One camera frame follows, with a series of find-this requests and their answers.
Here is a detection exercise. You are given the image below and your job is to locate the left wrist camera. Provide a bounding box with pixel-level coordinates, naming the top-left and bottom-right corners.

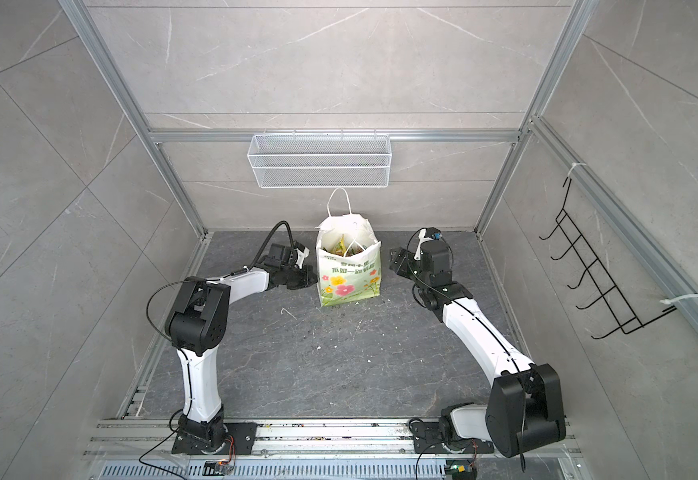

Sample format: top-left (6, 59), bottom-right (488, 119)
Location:
top-left (294, 242), bottom-right (310, 269)

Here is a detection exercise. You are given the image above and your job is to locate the yellow chips snack bag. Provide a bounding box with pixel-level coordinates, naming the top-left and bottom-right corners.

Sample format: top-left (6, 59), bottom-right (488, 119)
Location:
top-left (327, 235), bottom-right (365, 257)

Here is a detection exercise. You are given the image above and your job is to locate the white floral paper bag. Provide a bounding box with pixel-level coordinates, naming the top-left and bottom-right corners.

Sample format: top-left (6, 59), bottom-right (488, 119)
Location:
top-left (316, 188), bottom-right (382, 307)

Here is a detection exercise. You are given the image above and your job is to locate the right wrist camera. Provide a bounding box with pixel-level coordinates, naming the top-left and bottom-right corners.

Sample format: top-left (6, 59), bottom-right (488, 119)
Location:
top-left (414, 227), bottom-right (442, 261)

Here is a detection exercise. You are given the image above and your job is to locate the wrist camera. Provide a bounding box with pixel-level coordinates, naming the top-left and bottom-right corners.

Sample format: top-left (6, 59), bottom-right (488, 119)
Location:
top-left (294, 242), bottom-right (310, 269)
top-left (414, 227), bottom-right (442, 261)

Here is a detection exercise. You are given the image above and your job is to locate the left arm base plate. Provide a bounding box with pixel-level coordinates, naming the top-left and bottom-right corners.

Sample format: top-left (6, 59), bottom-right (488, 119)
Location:
top-left (171, 421), bottom-right (258, 455)

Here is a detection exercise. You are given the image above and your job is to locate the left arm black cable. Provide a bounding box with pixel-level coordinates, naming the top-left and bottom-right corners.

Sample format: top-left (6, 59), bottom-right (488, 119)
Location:
top-left (249, 220), bottom-right (297, 268)

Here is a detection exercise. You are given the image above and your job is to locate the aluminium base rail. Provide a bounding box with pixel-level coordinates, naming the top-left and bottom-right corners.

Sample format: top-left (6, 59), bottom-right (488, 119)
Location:
top-left (76, 418), bottom-right (591, 479)

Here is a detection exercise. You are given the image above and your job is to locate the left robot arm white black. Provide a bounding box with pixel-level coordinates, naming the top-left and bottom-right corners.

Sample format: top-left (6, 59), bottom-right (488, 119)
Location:
top-left (165, 242), bottom-right (318, 450)

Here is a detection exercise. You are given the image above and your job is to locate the white wire mesh basket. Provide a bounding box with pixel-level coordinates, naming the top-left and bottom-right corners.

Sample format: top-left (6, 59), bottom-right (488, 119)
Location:
top-left (247, 133), bottom-right (393, 189)

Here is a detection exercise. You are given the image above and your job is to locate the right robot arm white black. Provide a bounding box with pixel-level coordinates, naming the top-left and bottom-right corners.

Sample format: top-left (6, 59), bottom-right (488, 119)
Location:
top-left (390, 229), bottom-right (567, 458)

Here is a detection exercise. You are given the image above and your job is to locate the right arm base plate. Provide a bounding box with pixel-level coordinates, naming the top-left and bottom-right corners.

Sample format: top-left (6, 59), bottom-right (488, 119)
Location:
top-left (407, 418), bottom-right (494, 455)

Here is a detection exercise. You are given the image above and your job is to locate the black wire hook rack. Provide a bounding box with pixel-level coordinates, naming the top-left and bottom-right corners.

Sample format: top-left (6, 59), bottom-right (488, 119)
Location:
top-left (539, 178), bottom-right (678, 340)

